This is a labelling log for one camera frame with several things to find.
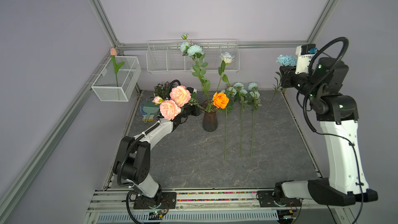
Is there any small blue carnation stem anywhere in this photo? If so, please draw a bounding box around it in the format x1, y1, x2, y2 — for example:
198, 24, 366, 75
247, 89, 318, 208
268, 55, 297, 107

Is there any teal rose branch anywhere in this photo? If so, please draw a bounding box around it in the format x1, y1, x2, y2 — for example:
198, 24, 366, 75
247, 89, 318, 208
248, 82, 261, 159
224, 85, 236, 162
233, 82, 248, 158

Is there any dark ribbed glass vase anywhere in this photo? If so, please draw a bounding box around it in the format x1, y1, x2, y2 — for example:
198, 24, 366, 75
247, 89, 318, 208
202, 104, 218, 132

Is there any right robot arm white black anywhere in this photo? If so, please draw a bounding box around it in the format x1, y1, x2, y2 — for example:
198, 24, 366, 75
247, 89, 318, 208
275, 57, 378, 206

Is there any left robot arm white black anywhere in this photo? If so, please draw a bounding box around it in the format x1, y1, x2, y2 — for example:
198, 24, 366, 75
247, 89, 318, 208
113, 105, 201, 207

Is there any white rose stem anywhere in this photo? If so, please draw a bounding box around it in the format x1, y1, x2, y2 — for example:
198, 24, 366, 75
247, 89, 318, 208
216, 52, 235, 91

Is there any orange rose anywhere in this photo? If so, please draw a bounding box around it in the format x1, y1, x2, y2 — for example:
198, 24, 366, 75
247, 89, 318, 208
212, 92, 229, 110

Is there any teal rose branch remaining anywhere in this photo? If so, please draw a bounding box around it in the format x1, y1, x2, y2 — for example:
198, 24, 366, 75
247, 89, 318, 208
179, 33, 210, 102

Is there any pink rose branch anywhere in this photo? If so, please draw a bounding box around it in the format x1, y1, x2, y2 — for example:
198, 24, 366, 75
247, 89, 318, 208
152, 85, 201, 121

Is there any potted green plant white pot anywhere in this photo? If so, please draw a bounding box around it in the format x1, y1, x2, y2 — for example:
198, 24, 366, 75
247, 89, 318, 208
154, 82, 174, 100

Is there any blue green hand fan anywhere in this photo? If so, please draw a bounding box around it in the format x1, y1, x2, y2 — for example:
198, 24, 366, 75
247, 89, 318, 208
141, 101, 159, 122

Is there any white vent grille strip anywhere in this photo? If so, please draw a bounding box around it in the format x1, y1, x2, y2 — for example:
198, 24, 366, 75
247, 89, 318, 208
96, 210, 279, 224

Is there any pink tulip bud stem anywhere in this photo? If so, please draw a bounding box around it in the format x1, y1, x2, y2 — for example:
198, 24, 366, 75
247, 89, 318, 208
110, 48, 125, 87

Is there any white mesh side basket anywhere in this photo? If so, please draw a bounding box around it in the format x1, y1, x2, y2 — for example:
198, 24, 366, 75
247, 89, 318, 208
91, 56, 142, 102

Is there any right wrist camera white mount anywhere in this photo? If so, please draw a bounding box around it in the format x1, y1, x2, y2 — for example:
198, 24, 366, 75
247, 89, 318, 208
295, 44, 317, 74

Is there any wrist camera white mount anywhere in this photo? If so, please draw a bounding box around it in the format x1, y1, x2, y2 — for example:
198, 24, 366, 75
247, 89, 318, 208
295, 44, 317, 74
186, 87, 197, 100

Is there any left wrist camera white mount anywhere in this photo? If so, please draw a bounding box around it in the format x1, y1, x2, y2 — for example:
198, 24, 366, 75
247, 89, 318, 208
186, 87, 197, 100

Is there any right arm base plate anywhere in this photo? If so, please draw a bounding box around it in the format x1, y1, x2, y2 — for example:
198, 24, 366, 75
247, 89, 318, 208
256, 190, 302, 208

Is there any white wire wall basket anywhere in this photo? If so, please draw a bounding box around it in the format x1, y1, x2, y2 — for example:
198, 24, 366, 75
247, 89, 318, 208
146, 39, 240, 73

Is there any aluminium front rail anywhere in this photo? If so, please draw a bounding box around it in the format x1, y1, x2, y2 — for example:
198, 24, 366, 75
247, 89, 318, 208
86, 188, 327, 214

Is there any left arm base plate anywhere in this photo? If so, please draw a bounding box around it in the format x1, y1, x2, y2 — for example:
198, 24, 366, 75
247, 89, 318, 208
133, 191, 177, 209

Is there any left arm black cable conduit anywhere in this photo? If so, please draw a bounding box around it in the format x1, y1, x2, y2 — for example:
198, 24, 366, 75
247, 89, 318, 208
116, 124, 156, 187

